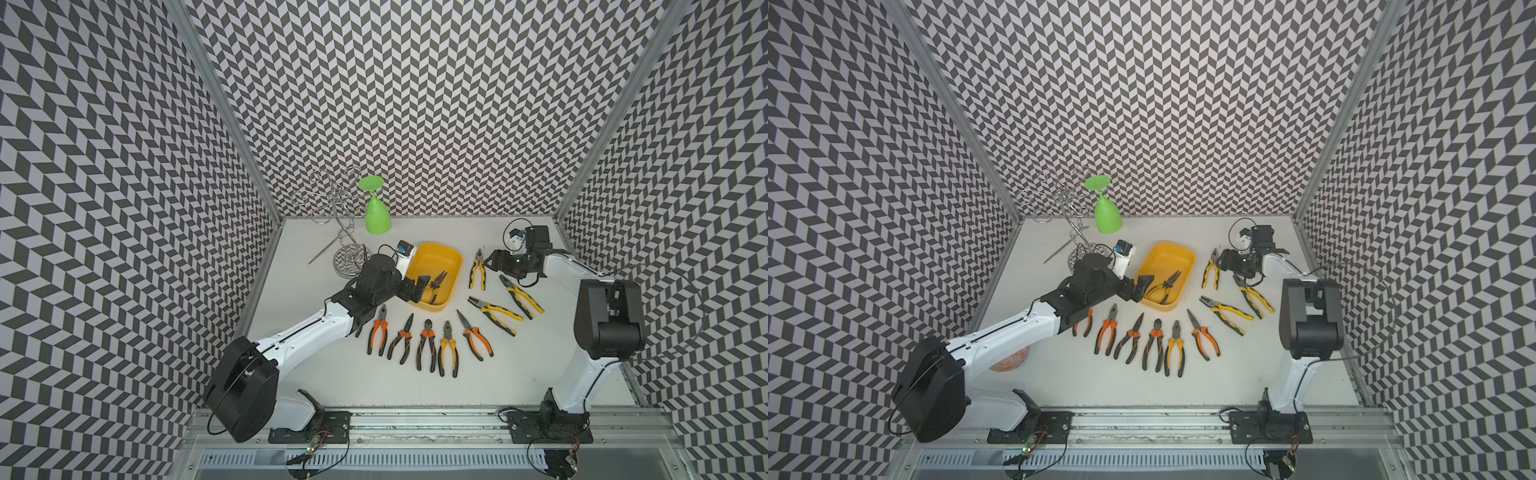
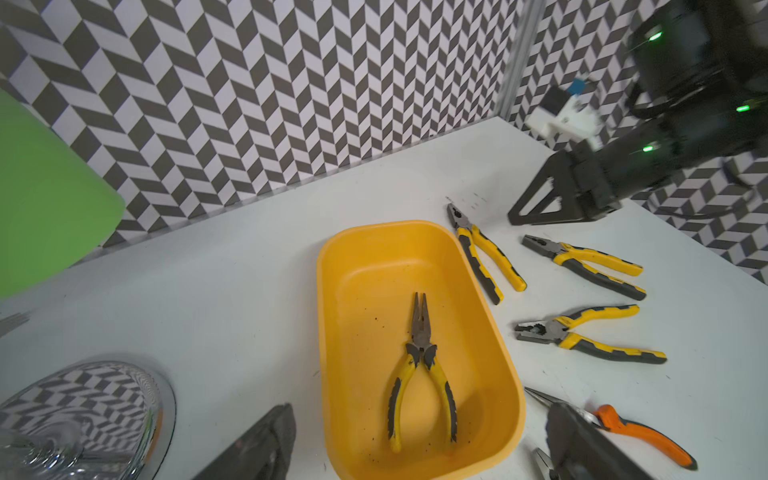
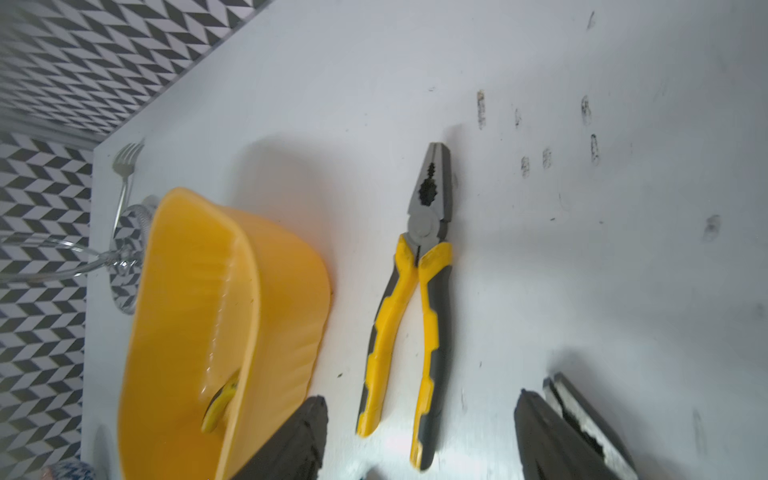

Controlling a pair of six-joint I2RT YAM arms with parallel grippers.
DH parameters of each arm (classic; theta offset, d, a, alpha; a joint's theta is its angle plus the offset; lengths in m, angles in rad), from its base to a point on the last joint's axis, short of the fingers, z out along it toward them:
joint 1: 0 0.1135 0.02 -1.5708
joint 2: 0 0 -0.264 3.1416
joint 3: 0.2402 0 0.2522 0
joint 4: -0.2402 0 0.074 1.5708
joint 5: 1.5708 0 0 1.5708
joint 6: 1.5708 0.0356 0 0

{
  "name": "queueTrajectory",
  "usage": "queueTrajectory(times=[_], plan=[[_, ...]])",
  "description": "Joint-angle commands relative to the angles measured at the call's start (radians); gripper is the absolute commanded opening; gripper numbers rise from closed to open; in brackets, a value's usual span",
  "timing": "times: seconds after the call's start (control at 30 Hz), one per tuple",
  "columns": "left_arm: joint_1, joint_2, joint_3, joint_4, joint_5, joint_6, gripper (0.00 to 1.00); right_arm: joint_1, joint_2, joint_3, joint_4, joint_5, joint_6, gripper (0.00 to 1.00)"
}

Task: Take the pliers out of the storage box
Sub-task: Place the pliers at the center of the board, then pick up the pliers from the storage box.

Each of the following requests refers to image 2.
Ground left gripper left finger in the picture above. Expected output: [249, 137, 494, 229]
[194, 403, 297, 480]

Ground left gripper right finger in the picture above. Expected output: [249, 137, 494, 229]
[545, 403, 652, 480]

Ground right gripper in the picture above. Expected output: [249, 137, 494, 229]
[508, 146, 621, 226]

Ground orange grey pliers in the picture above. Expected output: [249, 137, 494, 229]
[524, 387, 698, 471]

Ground yellow black combination pliers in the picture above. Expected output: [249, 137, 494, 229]
[522, 234, 647, 301]

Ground yellow handled long-nose pliers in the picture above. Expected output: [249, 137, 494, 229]
[387, 292, 458, 453]

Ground yellow storage box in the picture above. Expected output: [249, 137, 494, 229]
[317, 221, 525, 479]

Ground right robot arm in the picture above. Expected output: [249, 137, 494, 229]
[508, 1, 767, 225]

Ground chrome glass holder stand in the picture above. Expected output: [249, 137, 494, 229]
[1, 354, 177, 479]

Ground green plastic wine glass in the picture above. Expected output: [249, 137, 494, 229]
[1, 92, 125, 299]

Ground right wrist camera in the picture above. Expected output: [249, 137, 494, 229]
[525, 78, 604, 151]

